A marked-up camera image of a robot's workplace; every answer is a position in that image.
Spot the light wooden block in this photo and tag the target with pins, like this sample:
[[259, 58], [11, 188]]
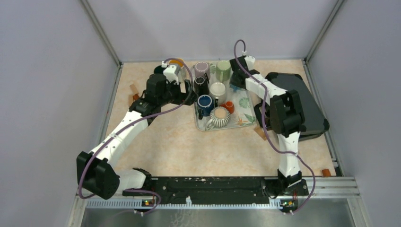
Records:
[[259, 130]]

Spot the tan wooden block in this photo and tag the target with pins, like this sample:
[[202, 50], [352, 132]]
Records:
[[134, 89]]

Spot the black poker chip case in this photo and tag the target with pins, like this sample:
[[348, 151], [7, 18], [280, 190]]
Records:
[[315, 122]]

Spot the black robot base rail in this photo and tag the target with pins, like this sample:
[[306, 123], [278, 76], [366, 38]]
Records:
[[218, 190]]

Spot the black octagonal mug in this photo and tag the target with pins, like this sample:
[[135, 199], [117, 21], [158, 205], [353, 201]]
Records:
[[201, 86]]

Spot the navy blue mug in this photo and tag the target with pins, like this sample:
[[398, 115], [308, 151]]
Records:
[[205, 104]]

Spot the light green mug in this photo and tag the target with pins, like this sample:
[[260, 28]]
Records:
[[223, 71]]

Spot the white ribbed mug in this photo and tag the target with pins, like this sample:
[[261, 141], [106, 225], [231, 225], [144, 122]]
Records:
[[218, 90]]

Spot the lilac mug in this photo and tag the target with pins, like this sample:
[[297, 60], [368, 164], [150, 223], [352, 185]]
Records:
[[201, 69]]

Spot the small orange cup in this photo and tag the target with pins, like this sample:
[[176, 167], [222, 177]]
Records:
[[229, 105]]

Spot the dark green mug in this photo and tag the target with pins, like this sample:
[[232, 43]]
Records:
[[159, 70]]

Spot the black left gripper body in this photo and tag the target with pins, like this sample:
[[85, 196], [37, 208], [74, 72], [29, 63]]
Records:
[[173, 94]]

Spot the small orange cylinder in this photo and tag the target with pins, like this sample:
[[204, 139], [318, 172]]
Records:
[[326, 173]]

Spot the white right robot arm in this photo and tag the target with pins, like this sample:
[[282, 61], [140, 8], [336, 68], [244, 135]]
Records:
[[286, 116]]

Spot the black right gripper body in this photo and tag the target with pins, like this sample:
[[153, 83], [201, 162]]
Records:
[[233, 82]]

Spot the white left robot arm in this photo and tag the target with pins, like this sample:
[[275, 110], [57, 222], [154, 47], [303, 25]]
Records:
[[95, 172]]

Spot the light blue dotted mug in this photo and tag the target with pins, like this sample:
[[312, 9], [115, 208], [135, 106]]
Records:
[[235, 88]]

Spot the grey striped mug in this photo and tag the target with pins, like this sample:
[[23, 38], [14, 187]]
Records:
[[219, 118]]

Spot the floral white serving tray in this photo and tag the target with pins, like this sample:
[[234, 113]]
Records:
[[244, 114]]

